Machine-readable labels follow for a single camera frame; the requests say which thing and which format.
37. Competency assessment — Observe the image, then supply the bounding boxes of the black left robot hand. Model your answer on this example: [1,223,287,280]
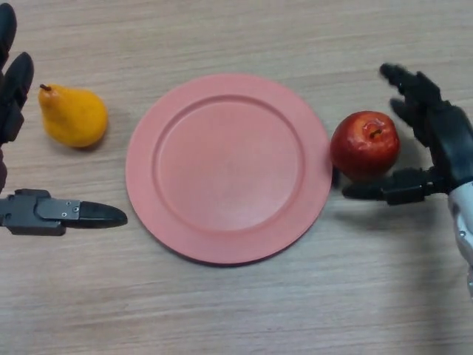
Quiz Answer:
[0,3,129,237]

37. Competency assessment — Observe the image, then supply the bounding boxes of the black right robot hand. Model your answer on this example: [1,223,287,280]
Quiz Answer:
[342,62,473,206]

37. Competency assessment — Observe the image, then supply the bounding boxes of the red apple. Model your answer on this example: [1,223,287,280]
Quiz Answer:
[330,110,401,182]

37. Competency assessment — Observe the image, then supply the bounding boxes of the pink round plate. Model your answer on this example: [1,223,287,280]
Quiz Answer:
[125,72,333,266]

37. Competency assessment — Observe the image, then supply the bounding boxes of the yellow pear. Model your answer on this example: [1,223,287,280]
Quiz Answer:
[38,84,109,149]

